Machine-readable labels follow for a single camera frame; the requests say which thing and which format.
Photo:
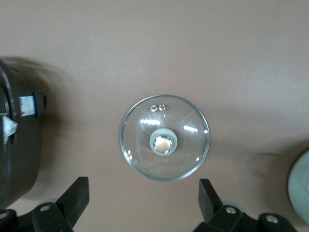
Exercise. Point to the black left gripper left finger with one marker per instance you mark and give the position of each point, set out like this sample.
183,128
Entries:
72,203

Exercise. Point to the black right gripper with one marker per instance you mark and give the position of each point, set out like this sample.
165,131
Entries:
21,149

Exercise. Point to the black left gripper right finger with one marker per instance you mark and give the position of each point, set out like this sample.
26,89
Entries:
210,205

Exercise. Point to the glass lid with grey knob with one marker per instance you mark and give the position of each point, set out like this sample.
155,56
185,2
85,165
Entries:
166,135

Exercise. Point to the pale green plate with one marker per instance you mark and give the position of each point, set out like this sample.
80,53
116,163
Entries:
300,186

